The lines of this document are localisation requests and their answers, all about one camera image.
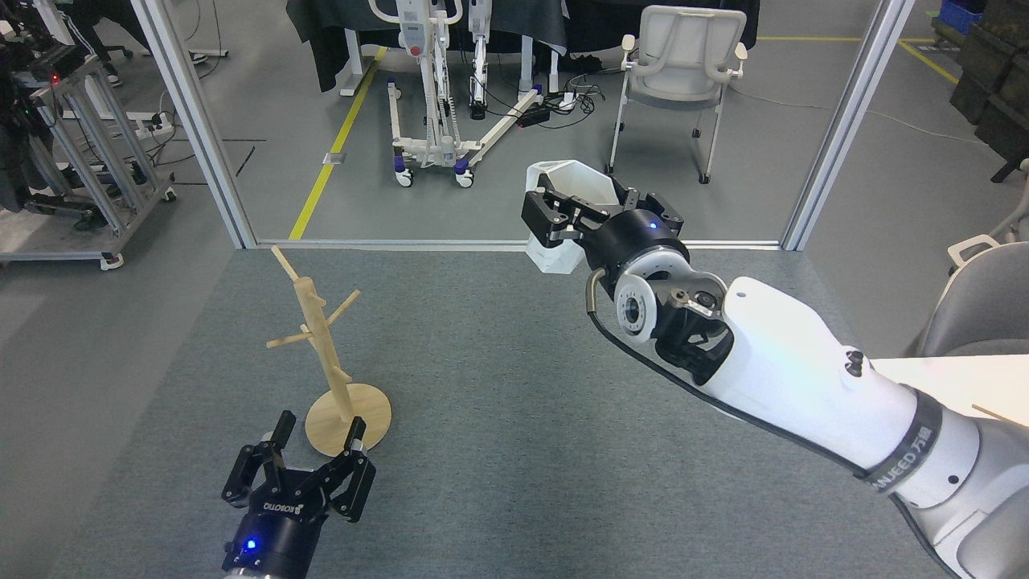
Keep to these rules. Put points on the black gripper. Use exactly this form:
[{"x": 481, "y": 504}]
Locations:
[
  {"x": 277, "y": 539},
  {"x": 635, "y": 237}
]

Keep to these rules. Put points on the white faceted cup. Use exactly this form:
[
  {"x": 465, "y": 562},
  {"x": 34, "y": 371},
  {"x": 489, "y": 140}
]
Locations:
[{"x": 587, "y": 181}]

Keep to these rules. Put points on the wooden cup rack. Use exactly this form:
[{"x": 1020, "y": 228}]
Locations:
[{"x": 354, "y": 418}]

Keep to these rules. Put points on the white power strip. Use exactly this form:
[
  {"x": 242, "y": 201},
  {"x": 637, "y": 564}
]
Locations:
[{"x": 568, "y": 100}]

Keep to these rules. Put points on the black power strip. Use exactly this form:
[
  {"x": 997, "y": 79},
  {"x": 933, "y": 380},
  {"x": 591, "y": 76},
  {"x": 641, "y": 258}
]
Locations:
[{"x": 534, "y": 116}]

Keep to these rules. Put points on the white chair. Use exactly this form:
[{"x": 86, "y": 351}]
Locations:
[{"x": 679, "y": 72}]

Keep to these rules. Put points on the white wheeled stand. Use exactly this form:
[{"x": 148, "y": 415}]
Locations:
[{"x": 434, "y": 149}]

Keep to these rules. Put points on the black table cloth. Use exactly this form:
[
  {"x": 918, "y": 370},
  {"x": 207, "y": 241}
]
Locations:
[{"x": 321, "y": 32}]

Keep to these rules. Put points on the grey office chair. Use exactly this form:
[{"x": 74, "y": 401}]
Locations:
[{"x": 985, "y": 310}]

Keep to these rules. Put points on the white desk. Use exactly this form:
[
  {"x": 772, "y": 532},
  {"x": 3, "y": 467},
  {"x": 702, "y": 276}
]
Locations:
[{"x": 965, "y": 382}]

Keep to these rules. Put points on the blue plastic bin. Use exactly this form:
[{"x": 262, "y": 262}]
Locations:
[{"x": 961, "y": 16}]

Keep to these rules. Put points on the dark stacked crates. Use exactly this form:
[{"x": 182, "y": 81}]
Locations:
[{"x": 997, "y": 72}]

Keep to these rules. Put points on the thin wooden stick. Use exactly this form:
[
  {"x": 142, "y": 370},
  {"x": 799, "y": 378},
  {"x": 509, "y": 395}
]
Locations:
[{"x": 1001, "y": 417}]

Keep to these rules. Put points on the person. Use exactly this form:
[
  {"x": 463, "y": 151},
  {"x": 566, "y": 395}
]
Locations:
[{"x": 80, "y": 20}]

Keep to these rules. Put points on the black equipment with red light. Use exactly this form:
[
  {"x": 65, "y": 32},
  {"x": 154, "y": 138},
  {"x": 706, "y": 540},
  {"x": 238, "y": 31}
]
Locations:
[{"x": 16, "y": 56}]

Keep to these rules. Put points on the silver frame rail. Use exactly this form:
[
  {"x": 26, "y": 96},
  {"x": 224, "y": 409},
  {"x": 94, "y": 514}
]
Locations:
[{"x": 402, "y": 244}]

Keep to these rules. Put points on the silver frame post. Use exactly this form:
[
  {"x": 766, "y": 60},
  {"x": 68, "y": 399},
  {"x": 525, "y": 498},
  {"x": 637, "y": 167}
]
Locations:
[
  {"x": 844, "y": 129},
  {"x": 201, "y": 129}
]

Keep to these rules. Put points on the aluminium frame cart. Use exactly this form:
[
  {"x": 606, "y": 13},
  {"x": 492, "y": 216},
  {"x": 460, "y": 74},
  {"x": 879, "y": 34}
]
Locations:
[{"x": 96, "y": 161}]

